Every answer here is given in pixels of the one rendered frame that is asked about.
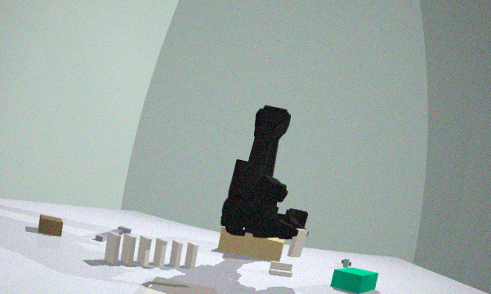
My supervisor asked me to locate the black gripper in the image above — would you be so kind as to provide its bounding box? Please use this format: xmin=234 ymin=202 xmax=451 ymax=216
xmin=225 ymin=198 xmax=308 ymax=240

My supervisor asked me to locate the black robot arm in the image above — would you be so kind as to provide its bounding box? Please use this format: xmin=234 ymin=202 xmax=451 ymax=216
xmin=221 ymin=105 xmax=291 ymax=226

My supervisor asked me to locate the grey flat bar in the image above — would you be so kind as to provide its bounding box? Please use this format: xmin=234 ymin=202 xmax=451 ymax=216
xmin=95 ymin=229 xmax=123 ymax=242

